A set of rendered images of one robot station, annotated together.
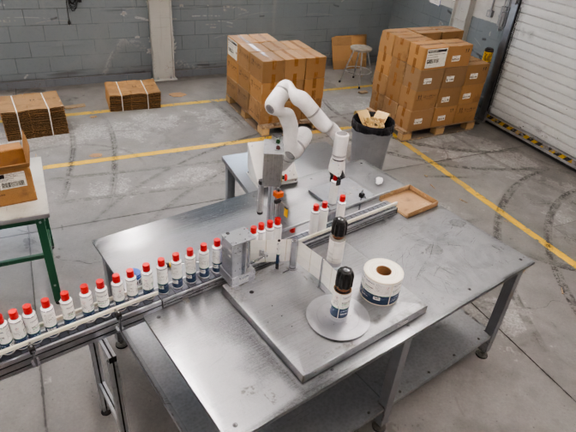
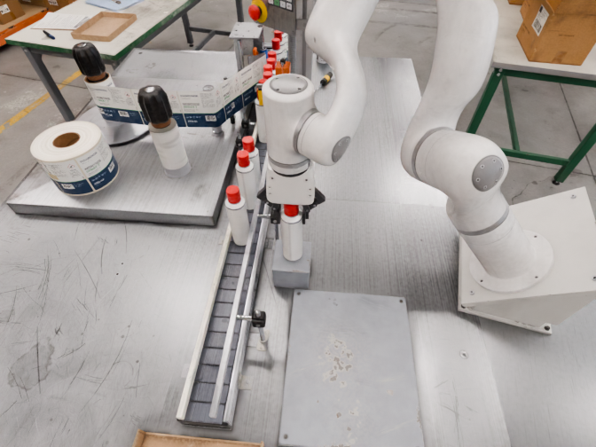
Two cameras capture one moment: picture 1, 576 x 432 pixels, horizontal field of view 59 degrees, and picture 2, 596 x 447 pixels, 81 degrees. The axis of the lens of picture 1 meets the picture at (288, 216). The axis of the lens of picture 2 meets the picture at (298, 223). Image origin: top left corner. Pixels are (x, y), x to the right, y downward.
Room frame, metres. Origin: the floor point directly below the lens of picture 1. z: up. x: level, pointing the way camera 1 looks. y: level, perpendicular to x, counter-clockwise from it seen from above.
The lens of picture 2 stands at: (3.12, -0.63, 1.69)
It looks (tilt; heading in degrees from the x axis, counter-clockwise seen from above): 51 degrees down; 134
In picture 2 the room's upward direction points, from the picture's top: straight up
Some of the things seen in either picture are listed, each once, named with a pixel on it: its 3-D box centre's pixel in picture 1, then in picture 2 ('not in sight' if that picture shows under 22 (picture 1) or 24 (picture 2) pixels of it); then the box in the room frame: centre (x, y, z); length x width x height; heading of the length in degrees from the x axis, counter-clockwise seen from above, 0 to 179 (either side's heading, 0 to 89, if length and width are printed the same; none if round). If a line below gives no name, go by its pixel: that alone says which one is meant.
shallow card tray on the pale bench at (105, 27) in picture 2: not in sight; (105, 26); (0.70, 0.18, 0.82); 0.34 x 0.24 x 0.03; 124
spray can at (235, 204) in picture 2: (340, 210); (238, 216); (2.59, -0.31, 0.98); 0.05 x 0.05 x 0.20
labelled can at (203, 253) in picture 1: (204, 260); (278, 56); (2.00, 0.40, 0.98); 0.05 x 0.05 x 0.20
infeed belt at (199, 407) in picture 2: (291, 244); (262, 163); (2.36, -0.04, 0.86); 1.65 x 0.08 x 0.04; 129
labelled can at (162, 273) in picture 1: (162, 275); not in sight; (1.86, 0.58, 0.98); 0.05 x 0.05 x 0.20
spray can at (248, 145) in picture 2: (314, 219); (251, 167); (2.46, -0.15, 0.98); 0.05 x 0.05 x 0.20
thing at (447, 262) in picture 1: (318, 252); (229, 194); (2.36, -0.20, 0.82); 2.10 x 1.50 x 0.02; 129
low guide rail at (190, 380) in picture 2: (334, 226); (233, 215); (2.52, -0.28, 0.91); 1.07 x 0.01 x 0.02; 129
